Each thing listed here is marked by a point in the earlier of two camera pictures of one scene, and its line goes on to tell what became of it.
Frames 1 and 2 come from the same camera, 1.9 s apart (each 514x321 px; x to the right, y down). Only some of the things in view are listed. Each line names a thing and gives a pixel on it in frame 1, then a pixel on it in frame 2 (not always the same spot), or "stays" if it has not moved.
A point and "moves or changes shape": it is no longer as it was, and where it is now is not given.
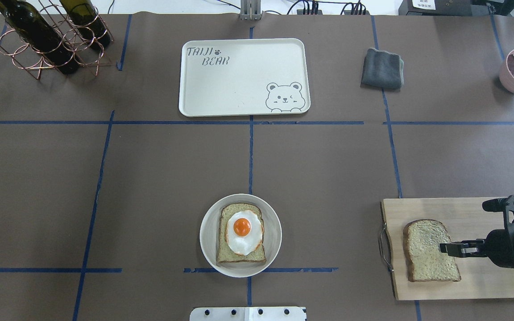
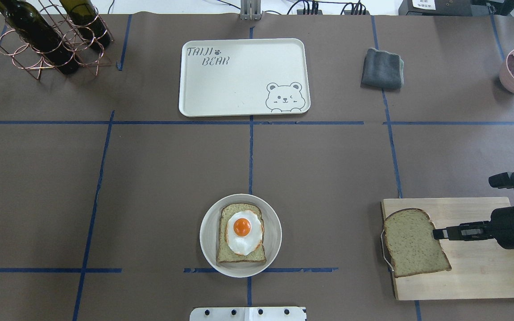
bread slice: (241, 233) stays
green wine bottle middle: (84, 16) stays
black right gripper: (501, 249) → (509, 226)
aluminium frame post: (250, 10) stays
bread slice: (423, 237) moves or changes shape
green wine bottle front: (34, 28) stays
